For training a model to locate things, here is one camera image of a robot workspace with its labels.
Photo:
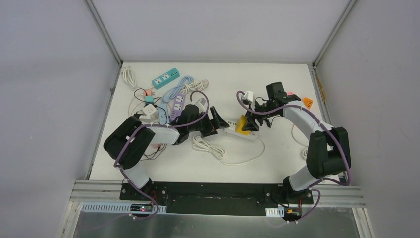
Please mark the pink cube adapter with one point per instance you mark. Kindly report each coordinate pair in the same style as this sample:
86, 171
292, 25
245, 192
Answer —
157, 145

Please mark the orange power strip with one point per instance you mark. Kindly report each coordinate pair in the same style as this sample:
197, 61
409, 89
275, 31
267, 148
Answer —
307, 102

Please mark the teal plug adapter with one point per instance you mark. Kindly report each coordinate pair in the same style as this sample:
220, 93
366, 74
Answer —
148, 99

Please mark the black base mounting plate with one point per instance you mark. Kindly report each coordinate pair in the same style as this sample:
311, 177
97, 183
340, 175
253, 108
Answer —
236, 199

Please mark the white cube socket adapter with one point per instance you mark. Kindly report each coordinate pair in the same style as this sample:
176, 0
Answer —
151, 111

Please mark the white usb power strip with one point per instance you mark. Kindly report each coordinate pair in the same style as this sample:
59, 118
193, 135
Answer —
231, 130

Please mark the teal power strip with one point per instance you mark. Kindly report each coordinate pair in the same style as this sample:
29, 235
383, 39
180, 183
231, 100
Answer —
165, 78

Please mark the yellow pink cube socket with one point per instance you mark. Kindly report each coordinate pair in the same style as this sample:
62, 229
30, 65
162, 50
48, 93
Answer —
239, 126

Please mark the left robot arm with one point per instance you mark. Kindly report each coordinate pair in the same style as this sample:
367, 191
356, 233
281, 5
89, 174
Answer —
128, 143

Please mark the light blue power strip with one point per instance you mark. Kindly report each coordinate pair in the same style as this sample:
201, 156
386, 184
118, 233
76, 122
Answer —
163, 113

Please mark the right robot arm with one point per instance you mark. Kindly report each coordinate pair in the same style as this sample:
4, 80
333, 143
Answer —
328, 151

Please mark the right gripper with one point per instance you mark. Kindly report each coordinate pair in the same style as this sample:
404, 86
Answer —
251, 125

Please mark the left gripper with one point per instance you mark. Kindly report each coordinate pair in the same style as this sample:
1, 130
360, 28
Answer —
210, 122

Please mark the small pink plug charger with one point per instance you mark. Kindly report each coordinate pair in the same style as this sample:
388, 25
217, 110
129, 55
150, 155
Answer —
147, 93

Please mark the purple power strip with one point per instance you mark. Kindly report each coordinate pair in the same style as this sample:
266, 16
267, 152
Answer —
178, 106

